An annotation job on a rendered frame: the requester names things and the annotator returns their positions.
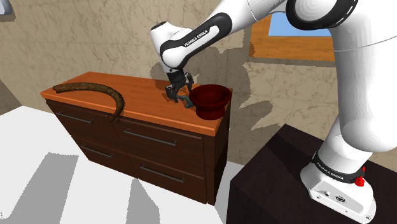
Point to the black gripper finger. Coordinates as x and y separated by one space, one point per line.
171 91
189 80

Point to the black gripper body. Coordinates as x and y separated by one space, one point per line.
177 78

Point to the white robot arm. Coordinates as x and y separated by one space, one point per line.
359 93

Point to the small teal figure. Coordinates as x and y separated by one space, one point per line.
186 101

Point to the dark red bowl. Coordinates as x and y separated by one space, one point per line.
210 100

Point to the wooden chest of drawers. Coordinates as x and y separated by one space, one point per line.
161 142

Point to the brown curved horn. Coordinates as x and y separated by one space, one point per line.
93 87

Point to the wooden framed window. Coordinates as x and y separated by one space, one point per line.
294 46

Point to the dark robot stand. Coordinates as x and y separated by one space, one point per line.
273 186

